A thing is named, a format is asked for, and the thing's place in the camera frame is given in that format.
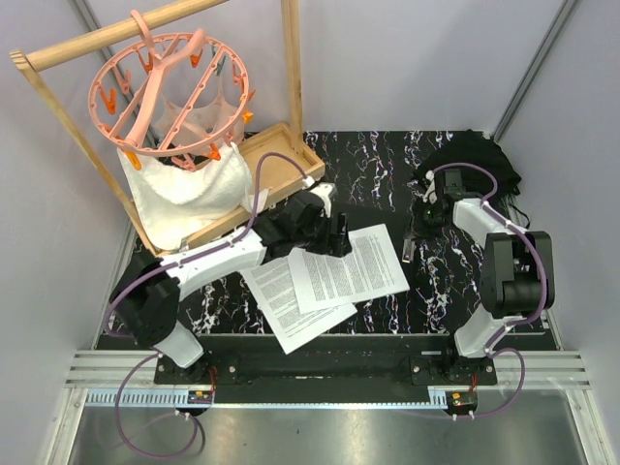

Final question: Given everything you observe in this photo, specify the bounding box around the sheer pink mesh garment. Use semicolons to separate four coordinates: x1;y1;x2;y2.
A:
152;77;238;145

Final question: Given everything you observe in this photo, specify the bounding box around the pink round clip hanger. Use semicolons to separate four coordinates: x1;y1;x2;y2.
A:
88;11;256;172

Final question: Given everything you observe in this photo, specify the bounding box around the aluminium rail frame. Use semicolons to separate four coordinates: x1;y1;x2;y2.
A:
46;309;611;465

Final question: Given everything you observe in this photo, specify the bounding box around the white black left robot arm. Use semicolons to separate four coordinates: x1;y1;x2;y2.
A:
109;183;352;384

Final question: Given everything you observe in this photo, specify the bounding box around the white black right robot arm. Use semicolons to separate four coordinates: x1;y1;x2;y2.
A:
401;163;554;385

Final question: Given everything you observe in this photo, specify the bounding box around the wooden drying rack frame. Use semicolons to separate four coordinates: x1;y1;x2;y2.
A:
11;1;326;257

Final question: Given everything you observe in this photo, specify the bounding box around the black clipboard folder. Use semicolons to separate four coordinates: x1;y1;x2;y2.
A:
333;198;427;311

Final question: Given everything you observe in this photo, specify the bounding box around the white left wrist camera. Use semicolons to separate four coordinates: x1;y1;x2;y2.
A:
306;182;337;218

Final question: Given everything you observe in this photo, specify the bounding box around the black cloth bundle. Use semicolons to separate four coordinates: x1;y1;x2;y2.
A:
414;130;522;202

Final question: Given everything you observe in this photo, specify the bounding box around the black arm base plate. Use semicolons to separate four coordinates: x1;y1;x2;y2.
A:
154;334;497;388

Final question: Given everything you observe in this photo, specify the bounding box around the white towel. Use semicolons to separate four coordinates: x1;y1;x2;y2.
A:
117;144;269;250

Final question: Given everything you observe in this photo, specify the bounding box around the printed paper sheet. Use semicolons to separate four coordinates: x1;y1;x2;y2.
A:
288;224;410;313
240;259;357;355

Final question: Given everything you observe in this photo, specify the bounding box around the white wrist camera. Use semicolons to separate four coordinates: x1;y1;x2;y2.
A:
422;170;437;204
306;182;337;218

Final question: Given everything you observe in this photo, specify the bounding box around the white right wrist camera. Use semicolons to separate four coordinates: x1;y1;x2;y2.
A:
422;170;437;204

